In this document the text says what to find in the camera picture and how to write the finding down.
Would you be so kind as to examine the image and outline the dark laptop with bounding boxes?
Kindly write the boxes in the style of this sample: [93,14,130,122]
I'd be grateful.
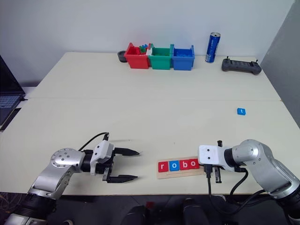
[0,54,26,126]

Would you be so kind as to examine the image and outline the wooden letter tray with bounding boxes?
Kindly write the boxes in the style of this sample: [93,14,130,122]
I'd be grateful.
[156,156,205,180]

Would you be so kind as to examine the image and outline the blue plastic bin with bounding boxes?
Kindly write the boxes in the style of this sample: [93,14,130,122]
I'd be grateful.
[171,44,196,71]

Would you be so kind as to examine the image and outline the tangled thin cables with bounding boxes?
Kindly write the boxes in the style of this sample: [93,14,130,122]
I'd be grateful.
[0,191,15,208]

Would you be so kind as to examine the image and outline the grey handheld controller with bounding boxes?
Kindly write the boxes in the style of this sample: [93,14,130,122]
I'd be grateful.
[221,56,263,76]

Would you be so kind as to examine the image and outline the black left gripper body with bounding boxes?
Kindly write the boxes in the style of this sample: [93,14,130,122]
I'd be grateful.
[95,149,118,183]

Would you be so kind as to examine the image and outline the blue drink can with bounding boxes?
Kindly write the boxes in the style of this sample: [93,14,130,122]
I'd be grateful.
[205,32,222,64]

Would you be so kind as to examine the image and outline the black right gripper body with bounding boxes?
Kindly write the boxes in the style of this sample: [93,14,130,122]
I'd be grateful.
[212,165,223,184]

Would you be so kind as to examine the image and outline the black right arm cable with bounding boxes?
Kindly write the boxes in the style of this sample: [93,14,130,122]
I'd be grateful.
[203,164,271,214]

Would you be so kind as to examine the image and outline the black round holder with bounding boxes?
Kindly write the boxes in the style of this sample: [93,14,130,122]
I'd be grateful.
[117,50,128,64]

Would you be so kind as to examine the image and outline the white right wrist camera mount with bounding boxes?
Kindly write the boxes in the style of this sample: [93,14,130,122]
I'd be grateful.
[198,144,226,170]

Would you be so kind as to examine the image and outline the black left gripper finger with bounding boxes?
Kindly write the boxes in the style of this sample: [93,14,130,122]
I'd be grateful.
[107,174,139,184]
[113,148,142,158]

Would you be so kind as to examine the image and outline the red plastic bin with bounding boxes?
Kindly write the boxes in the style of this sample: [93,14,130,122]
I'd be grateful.
[124,42,151,70]

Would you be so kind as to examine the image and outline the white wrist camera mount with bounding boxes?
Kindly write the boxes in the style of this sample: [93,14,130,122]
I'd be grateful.
[198,144,226,170]
[90,140,115,177]

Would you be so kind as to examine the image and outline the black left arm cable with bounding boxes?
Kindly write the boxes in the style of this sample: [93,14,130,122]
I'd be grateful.
[78,132,111,152]

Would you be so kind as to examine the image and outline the green plastic bin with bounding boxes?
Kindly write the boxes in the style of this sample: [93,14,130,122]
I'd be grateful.
[148,45,173,70]

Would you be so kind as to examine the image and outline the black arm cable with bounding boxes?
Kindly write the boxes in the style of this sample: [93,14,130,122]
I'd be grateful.
[203,164,271,214]
[78,132,111,152]

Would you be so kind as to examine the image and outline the dark rounded shape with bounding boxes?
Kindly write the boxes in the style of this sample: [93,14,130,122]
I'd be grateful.
[121,205,151,225]
[181,197,207,225]

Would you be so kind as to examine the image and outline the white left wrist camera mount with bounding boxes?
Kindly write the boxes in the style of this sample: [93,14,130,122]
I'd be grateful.
[90,140,115,177]

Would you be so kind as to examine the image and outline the blue letter o tile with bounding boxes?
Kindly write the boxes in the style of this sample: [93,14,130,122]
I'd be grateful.
[168,161,181,172]

